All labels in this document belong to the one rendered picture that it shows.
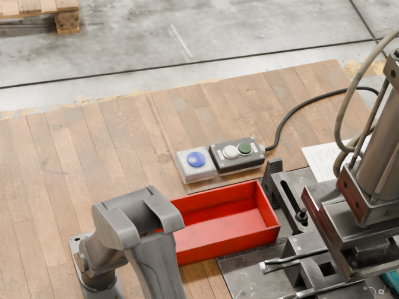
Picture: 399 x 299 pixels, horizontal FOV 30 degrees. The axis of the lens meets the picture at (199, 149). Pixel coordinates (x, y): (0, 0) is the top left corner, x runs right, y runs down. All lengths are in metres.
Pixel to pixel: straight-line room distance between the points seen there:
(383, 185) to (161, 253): 0.34
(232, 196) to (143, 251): 0.57
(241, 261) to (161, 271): 0.50
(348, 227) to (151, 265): 0.37
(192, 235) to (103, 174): 0.24
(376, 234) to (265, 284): 0.31
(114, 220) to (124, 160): 0.60
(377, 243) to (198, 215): 0.42
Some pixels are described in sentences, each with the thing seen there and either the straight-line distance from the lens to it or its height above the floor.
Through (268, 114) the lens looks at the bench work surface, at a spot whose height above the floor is 0.90.
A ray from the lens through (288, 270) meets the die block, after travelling 1.46.
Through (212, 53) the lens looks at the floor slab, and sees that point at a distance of 3.17.
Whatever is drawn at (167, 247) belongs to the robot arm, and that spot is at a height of 1.31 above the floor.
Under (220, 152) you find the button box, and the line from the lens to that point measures 1.59.
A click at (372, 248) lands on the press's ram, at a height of 1.15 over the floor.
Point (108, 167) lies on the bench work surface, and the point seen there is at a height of 0.90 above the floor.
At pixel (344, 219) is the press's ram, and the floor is 1.18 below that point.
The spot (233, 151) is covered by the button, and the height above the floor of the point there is 0.94.
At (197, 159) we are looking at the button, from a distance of 1.56.
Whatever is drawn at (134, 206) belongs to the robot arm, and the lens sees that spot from 1.04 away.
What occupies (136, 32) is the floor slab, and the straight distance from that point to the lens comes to 3.23.
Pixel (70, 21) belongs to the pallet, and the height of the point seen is 0.06.
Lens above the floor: 2.15
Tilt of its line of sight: 50 degrees down
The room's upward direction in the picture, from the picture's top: 10 degrees clockwise
